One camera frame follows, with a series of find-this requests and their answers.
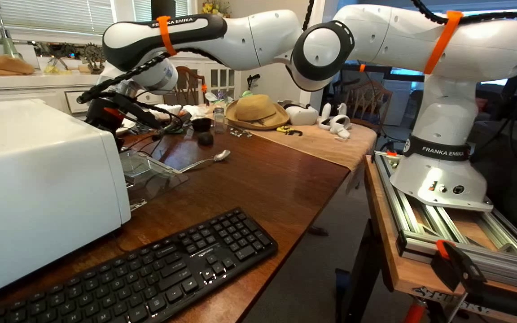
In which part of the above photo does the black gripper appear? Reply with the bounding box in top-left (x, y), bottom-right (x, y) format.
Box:
top-left (84, 95), bottom-right (150, 133)

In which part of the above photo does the silver spoon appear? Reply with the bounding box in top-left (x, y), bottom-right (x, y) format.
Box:
top-left (177, 149), bottom-right (229, 174)

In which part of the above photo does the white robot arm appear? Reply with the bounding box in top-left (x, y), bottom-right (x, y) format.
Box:
top-left (102, 3), bottom-right (517, 212)

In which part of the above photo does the glass oven door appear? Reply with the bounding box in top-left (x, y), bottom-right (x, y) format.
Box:
top-left (120, 151), bottom-right (186, 204)

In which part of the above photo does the wooden dining chair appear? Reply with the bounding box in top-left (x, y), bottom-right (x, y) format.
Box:
top-left (174, 66), bottom-right (204, 104)

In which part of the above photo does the black computer mouse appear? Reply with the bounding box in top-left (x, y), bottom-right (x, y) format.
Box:
top-left (195, 131), bottom-right (213, 147)

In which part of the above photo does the tan straw hat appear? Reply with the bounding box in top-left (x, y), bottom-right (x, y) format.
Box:
top-left (226, 95), bottom-right (289, 131)

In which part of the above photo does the black computer keyboard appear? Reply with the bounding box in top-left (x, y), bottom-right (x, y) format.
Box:
top-left (0, 208), bottom-right (278, 323)

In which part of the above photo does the white VR headset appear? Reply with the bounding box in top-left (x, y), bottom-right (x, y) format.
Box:
top-left (285, 104), bottom-right (317, 126)

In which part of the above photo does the beige table runner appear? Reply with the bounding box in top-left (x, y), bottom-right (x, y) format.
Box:
top-left (255, 124), bottom-right (377, 170)

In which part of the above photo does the white VR controller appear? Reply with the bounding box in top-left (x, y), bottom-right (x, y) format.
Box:
top-left (317, 102), bottom-right (350, 140)

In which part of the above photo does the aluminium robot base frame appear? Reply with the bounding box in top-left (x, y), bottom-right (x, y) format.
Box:
top-left (371, 151), bottom-right (517, 287)

